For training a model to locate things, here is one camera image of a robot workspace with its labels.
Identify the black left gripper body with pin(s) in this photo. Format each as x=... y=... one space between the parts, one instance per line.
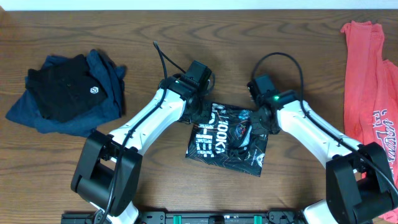
x=201 y=112

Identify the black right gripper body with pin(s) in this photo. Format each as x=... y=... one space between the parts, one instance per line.
x=259 y=126

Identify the black orange-patterned t-shirt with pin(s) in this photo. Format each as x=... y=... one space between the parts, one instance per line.
x=228 y=140

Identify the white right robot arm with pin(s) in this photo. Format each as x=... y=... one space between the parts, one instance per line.
x=359 y=184

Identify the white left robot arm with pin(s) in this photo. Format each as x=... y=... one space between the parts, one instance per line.
x=109 y=166

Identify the navy blue folded shirt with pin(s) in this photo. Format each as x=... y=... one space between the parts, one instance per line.
x=25 y=110

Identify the red t-shirt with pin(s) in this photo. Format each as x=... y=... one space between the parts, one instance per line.
x=370 y=103

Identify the black folded polo shirt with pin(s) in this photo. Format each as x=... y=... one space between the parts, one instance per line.
x=65 y=91

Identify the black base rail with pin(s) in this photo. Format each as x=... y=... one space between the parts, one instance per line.
x=158 y=217

